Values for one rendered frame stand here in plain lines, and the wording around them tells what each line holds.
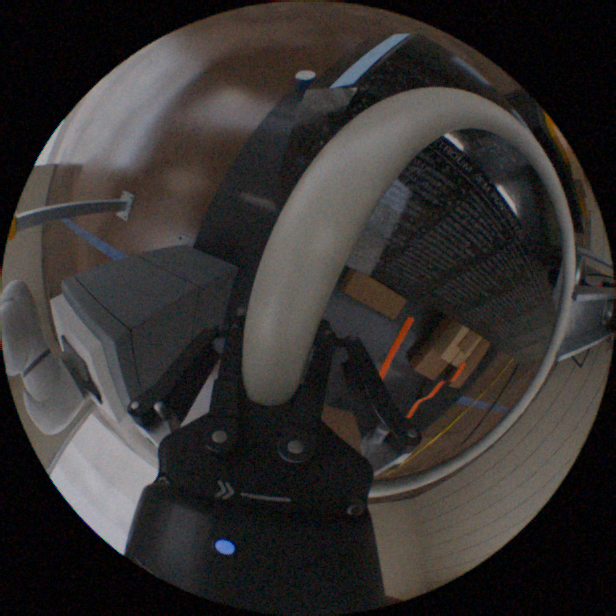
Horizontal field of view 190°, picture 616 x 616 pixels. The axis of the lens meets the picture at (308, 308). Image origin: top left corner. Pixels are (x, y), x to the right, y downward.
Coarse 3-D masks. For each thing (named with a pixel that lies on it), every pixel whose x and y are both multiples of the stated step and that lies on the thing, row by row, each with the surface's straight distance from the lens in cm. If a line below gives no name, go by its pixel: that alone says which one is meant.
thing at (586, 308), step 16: (576, 288) 46; (592, 288) 57; (608, 288) 76; (576, 304) 51; (592, 304) 62; (576, 320) 54; (592, 320) 67; (576, 336) 58; (592, 336) 65; (608, 336) 80; (560, 352) 46; (576, 352) 52
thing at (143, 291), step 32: (128, 256) 94; (160, 256) 97; (192, 256) 105; (64, 288) 75; (96, 288) 69; (128, 288) 67; (160, 288) 68; (192, 288) 71; (224, 288) 99; (96, 320) 55; (128, 320) 53; (160, 320) 59; (192, 320) 79; (128, 352) 53; (160, 352) 67; (128, 384) 60; (128, 416) 80
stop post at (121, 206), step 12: (60, 204) 153; (72, 204) 151; (84, 204) 154; (96, 204) 158; (108, 204) 163; (120, 204) 170; (24, 216) 143; (36, 216) 144; (48, 216) 146; (60, 216) 149; (72, 216) 152; (120, 216) 180; (12, 228) 142; (24, 228) 145
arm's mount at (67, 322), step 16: (64, 304) 74; (64, 320) 67; (80, 320) 64; (80, 336) 59; (80, 352) 62; (96, 352) 55; (96, 368) 57; (96, 384) 65; (112, 384) 65; (112, 400) 69; (112, 416) 77
